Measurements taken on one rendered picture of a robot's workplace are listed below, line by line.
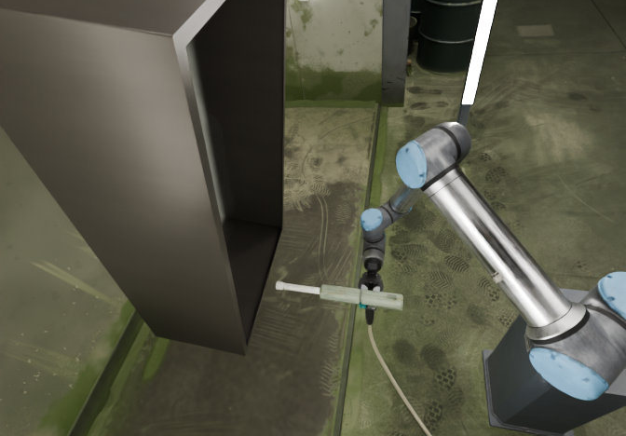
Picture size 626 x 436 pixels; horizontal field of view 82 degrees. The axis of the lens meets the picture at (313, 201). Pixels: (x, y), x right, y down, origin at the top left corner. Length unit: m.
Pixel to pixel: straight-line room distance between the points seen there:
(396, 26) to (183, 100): 2.38
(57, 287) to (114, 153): 1.42
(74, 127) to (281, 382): 1.46
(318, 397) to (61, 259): 1.34
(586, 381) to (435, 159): 0.59
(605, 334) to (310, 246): 1.47
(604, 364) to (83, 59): 1.14
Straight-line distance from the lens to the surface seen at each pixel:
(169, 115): 0.57
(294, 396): 1.84
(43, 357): 2.02
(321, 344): 1.88
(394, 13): 2.79
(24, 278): 2.03
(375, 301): 1.38
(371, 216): 1.50
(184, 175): 0.65
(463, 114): 2.20
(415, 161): 0.97
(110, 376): 2.14
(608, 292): 1.15
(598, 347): 1.09
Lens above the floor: 1.81
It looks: 48 degrees down
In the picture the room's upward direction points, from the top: 11 degrees counter-clockwise
